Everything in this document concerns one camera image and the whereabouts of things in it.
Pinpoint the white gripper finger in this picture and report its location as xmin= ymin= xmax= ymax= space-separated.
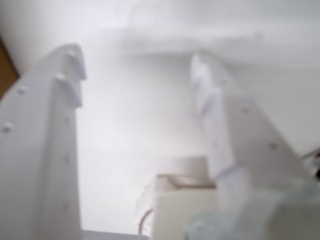
xmin=190 ymin=51 xmax=311 ymax=181
xmin=0 ymin=43 xmax=87 ymax=240

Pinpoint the brown cardboard box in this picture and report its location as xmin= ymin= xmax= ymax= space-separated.
xmin=0 ymin=34 xmax=20 ymax=102

